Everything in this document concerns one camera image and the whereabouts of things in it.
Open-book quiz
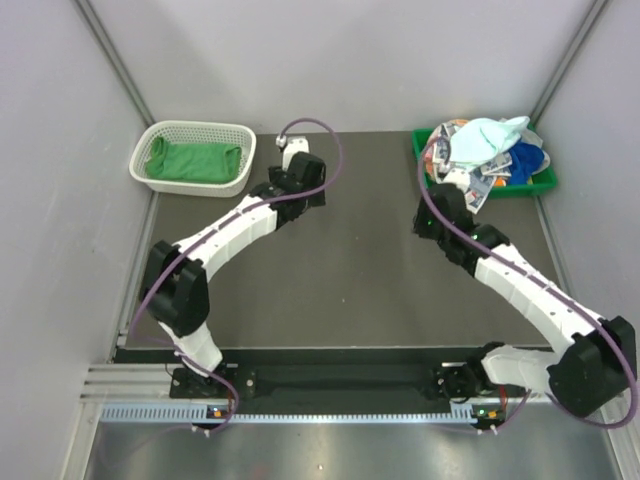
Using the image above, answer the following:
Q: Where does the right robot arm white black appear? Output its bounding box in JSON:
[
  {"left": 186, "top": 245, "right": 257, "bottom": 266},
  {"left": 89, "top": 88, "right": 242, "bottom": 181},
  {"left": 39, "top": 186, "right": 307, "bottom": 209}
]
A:
[{"left": 413, "top": 184, "right": 639, "bottom": 427}]

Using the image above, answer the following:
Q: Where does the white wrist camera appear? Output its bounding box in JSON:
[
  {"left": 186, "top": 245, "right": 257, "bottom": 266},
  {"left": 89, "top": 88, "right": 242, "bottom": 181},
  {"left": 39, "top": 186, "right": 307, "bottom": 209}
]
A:
[
  {"left": 275, "top": 135, "right": 309, "bottom": 171},
  {"left": 438, "top": 164, "right": 471, "bottom": 193}
]

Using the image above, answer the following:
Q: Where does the white perforated plastic basket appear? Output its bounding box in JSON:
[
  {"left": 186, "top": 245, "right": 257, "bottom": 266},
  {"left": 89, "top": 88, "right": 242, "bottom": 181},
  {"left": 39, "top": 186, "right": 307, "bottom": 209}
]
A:
[{"left": 129, "top": 121, "right": 257, "bottom": 198}]

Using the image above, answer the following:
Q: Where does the white slotted cable duct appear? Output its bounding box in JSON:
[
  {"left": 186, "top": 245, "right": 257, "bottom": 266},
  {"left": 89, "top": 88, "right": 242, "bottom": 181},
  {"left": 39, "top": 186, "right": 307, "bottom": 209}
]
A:
[{"left": 100, "top": 403, "right": 505, "bottom": 426}]

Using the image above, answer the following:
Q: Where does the light mint towel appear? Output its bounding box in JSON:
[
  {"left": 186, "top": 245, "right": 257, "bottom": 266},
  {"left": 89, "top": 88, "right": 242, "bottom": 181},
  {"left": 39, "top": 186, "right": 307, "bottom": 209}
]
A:
[{"left": 449, "top": 116, "right": 530, "bottom": 164}]

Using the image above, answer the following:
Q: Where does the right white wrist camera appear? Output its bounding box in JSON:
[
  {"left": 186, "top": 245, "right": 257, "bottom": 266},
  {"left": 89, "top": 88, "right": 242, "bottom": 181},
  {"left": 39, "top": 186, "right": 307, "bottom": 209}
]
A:
[{"left": 438, "top": 164, "right": 471, "bottom": 193}]

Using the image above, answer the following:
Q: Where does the blue white patterned towel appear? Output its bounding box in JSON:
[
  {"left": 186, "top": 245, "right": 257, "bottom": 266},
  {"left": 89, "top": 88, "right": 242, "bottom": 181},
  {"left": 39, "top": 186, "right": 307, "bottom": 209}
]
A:
[{"left": 426, "top": 152, "right": 511, "bottom": 214}]

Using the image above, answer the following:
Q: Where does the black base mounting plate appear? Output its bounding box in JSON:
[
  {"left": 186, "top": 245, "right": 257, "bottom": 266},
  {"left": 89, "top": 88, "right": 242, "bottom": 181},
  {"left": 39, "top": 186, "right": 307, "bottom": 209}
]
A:
[{"left": 171, "top": 361, "right": 496, "bottom": 404}]

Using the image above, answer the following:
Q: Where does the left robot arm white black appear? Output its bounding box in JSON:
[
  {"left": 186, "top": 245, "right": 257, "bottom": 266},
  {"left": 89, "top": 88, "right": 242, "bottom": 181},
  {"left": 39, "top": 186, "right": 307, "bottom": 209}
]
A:
[{"left": 139, "top": 152, "right": 326, "bottom": 397}]

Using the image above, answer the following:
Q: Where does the green microfiber towel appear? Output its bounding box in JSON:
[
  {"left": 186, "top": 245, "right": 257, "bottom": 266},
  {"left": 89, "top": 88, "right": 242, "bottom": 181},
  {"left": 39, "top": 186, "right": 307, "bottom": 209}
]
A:
[{"left": 145, "top": 137, "right": 242, "bottom": 185}]

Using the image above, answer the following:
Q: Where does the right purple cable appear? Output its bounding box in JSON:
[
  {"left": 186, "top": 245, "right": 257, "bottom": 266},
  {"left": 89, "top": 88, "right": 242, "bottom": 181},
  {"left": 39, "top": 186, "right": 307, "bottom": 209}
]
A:
[{"left": 417, "top": 137, "right": 640, "bottom": 434}]

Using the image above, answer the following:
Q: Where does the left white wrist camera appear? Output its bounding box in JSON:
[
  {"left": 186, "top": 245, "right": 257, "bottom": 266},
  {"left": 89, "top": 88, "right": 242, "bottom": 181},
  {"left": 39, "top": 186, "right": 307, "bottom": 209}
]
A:
[{"left": 275, "top": 135, "right": 309, "bottom": 171}]

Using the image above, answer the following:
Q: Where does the purple cable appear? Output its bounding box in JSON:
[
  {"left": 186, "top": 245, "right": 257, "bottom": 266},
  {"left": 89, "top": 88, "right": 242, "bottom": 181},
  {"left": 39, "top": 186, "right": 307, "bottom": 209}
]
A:
[
  {"left": 417, "top": 137, "right": 640, "bottom": 434},
  {"left": 129, "top": 117, "right": 345, "bottom": 434}
]

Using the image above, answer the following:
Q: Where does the green plastic bin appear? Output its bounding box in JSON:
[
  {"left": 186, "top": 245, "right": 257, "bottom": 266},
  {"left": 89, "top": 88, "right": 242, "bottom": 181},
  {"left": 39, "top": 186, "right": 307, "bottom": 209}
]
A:
[{"left": 411, "top": 128, "right": 558, "bottom": 199}]

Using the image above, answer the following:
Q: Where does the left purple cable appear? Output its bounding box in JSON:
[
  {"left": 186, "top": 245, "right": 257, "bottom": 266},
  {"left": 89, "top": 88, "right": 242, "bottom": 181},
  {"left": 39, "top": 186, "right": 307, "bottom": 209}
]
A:
[{"left": 129, "top": 117, "right": 345, "bottom": 434}]

